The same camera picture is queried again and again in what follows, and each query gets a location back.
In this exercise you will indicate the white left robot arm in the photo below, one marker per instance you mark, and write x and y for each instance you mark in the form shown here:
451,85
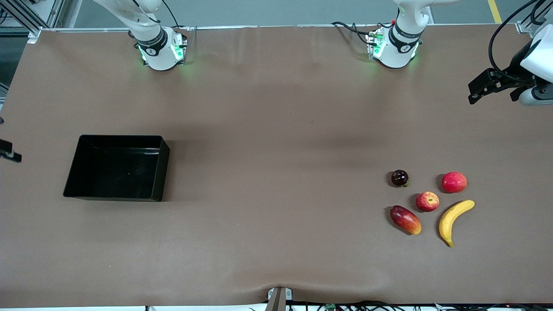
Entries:
399,39

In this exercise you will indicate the grey table edge clamp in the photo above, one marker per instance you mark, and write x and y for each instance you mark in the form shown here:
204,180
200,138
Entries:
278,300

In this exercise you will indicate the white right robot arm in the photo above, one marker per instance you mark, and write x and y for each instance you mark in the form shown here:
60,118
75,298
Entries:
151,43

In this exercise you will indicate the red yellow mango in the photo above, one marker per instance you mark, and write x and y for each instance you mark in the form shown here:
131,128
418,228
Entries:
406,220

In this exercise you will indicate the brown table cover sheet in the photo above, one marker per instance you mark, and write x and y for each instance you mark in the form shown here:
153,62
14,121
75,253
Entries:
259,237

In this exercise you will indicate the dark purple mangosteen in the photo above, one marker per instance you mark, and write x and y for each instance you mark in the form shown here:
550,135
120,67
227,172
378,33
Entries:
399,178

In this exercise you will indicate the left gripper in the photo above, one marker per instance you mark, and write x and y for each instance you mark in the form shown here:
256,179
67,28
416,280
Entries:
515,69

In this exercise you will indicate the red peach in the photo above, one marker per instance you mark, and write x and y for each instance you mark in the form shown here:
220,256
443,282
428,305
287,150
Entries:
454,182

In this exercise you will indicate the aluminium frame beam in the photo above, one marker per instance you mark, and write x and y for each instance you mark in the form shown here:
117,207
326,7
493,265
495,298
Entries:
527,25
26,20

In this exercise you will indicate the small green circuit board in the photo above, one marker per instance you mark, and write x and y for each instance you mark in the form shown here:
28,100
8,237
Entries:
331,307

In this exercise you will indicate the black plastic tray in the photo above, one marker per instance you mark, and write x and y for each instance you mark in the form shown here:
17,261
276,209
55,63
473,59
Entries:
116,172

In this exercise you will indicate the yellow banana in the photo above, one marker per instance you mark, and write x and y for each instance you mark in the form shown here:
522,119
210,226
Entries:
449,220

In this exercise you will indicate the small red yellow apple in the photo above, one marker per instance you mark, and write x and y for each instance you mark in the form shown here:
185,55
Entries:
427,201

